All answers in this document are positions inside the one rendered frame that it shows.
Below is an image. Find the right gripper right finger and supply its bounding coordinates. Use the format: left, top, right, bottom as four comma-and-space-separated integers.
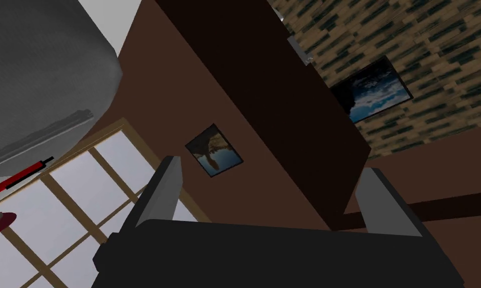
354, 167, 426, 238

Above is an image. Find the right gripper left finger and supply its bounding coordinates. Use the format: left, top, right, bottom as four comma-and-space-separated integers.
120, 155, 184, 234

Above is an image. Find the framed tree and water picture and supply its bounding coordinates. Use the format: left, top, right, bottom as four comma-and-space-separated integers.
184, 123, 245, 178

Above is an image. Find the framed blue sky picture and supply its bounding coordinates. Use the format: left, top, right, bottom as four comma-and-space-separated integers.
330, 55, 415, 125

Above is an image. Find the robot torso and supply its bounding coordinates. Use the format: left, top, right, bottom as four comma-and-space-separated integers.
0, 0, 124, 241

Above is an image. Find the wooden frame window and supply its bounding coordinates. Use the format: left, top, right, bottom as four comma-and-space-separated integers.
0, 117, 210, 288

